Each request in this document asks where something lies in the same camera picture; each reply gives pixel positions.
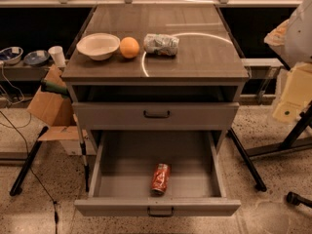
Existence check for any red coke can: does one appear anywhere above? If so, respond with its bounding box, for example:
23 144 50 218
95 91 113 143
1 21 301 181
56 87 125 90
151 163 171 195

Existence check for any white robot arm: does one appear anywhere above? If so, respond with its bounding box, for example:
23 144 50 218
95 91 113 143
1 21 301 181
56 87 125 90
264 0 312 67

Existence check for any closed upper drawer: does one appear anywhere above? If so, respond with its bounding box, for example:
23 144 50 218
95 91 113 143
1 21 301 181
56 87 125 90
73 102 239 131

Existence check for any grey drawer cabinet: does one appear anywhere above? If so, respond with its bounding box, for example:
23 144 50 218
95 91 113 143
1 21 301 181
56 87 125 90
62 3 249 147

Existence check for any green white crumpled can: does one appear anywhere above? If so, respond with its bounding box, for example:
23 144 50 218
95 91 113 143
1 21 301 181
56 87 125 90
143 33 179 56

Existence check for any open lower drawer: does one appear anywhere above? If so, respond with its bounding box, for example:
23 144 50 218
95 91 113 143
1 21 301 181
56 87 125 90
75 131 241 217

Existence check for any orange fruit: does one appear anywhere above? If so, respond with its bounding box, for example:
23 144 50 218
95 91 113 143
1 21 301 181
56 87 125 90
120 37 139 59

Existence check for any black white striped pole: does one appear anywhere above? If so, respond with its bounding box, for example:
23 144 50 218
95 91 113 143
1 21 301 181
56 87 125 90
73 114 90 192

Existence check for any white paper bowl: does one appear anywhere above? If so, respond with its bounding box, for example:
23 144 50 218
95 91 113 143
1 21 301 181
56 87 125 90
76 33 120 60

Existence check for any brown cardboard box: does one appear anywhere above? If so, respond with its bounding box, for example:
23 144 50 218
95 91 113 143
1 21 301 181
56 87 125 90
26 63 98 156

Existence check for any white paper cup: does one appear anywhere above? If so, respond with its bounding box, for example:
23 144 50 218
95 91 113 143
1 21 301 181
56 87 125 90
48 46 66 67

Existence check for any black tripod leg right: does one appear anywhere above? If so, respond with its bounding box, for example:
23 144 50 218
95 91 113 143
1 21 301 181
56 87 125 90
228 129 267 192

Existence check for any black tripod leg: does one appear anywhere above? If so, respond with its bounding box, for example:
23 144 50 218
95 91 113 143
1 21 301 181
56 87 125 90
9 138 42 196
228 129 267 192

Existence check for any blue bowl right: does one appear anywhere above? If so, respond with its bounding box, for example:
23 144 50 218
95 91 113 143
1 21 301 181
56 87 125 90
23 50 50 67

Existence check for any blue bowl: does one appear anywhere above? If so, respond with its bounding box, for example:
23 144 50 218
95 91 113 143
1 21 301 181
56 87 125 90
0 47 23 65
23 50 50 67

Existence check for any blue bowl left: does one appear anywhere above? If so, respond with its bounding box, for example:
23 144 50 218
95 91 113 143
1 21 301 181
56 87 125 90
0 47 23 65

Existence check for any black tripod leg left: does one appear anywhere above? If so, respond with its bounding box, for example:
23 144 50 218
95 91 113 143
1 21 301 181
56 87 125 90
9 138 42 196

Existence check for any green handled tool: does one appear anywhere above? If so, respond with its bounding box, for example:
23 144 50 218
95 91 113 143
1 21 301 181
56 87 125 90
41 79 69 98

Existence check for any black floor cable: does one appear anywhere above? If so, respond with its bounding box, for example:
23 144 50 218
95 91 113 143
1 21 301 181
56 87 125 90
0 109 60 234

